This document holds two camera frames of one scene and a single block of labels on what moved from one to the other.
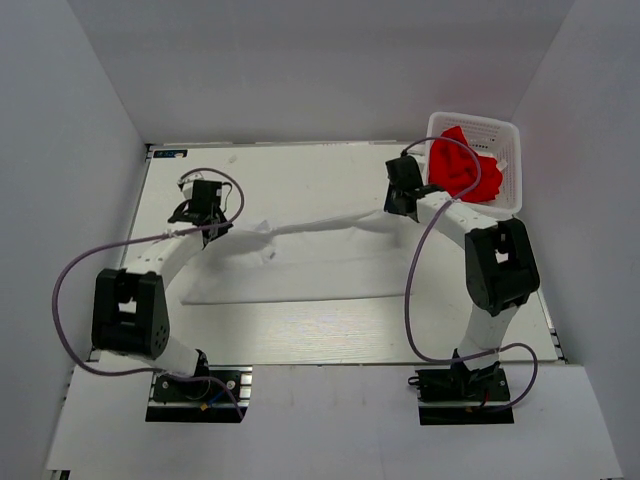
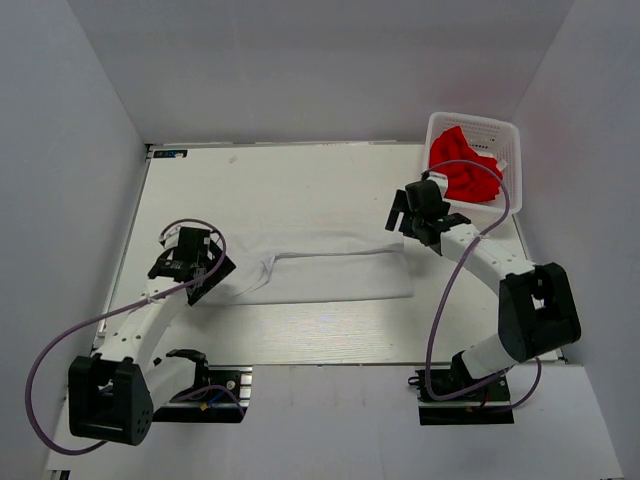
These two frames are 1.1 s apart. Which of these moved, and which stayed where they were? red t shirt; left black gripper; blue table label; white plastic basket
Moved: left black gripper
Stayed: white plastic basket; blue table label; red t shirt
